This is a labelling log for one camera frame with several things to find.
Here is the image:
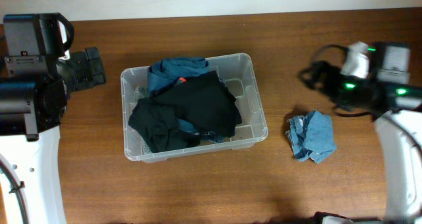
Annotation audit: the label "light blue cloth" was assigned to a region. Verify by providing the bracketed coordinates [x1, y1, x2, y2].
[286, 110, 337, 164]

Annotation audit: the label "clear plastic storage bin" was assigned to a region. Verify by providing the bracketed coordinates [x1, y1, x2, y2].
[120, 53, 269, 163]

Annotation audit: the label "dark blue jeans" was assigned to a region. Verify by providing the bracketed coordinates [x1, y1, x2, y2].
[147, 57, 225, 143]

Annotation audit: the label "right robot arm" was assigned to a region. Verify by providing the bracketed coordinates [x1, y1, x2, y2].
[297, 42, 421, 223]

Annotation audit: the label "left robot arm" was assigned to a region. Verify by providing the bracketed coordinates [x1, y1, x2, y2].
[1, 47, 106, 223]

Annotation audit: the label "light blue jeans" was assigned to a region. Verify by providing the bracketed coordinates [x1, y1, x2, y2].
[134, 86, 152, 155]

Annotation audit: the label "black cloth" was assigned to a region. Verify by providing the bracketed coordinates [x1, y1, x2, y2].
[152, 71, 242, 137]
[128, 98, 200, 153]

